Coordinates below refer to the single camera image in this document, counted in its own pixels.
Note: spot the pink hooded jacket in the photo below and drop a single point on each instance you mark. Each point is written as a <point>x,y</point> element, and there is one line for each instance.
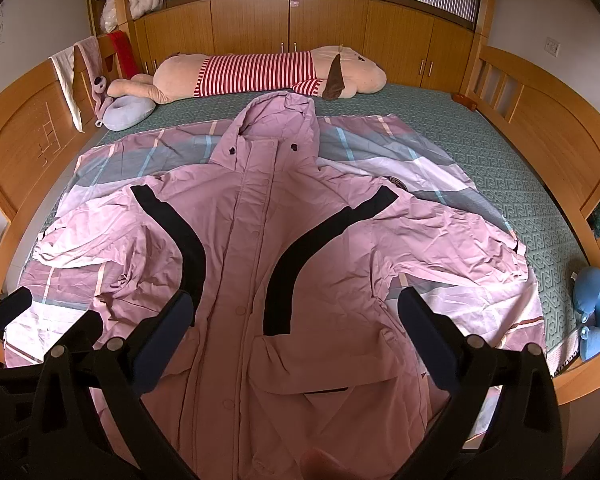
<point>292,346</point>

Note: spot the light blue neck pillow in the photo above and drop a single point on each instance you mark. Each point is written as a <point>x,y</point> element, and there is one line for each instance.
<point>124,112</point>

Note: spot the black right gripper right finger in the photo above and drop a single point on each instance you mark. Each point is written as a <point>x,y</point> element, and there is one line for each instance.
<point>502,419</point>

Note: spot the pink dog plush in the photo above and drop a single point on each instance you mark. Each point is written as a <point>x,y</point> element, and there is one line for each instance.
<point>90,52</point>

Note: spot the wooden cabinet wall unit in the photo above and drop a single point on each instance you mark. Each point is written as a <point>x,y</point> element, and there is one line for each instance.
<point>416,44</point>

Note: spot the white towel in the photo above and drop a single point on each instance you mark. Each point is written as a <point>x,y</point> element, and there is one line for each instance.
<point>63,63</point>

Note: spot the wall socket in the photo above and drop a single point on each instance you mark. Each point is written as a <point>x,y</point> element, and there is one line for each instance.
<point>552,46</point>

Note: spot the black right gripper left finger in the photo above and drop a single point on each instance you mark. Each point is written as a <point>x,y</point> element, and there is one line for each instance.
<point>127,368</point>

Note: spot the green patterned mattress cover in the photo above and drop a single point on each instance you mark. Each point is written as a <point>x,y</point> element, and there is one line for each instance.
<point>448,153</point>

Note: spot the large striped plush toy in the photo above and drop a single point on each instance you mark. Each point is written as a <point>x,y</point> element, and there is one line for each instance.
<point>330,73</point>

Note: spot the red cloth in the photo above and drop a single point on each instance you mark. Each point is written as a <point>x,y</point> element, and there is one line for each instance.
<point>123,48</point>

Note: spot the wooden headboard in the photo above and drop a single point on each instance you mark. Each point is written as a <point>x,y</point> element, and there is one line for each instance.
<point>37,142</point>

